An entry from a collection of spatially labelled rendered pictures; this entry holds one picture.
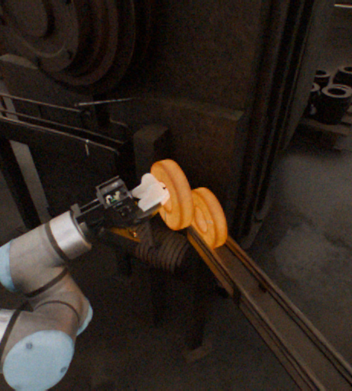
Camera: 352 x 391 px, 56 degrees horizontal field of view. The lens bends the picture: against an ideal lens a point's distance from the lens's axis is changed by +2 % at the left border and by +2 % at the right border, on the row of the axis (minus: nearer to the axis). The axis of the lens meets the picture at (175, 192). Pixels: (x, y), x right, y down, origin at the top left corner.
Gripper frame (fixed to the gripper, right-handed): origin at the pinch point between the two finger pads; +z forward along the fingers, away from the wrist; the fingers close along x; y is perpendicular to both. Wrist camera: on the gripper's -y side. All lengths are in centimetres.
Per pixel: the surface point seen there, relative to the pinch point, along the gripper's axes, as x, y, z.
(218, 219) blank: -5.6, -11.1, 7.0
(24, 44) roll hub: 49, 23, -13
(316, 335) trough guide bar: -34.8, -15.5, 8.6
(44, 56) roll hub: 43.6, 20.0, -10.2
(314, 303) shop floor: -6, -99, 40
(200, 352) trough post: -3, -83, -13
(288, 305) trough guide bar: -27.8, -16.3, 8.3
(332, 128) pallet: 85, -112, 137
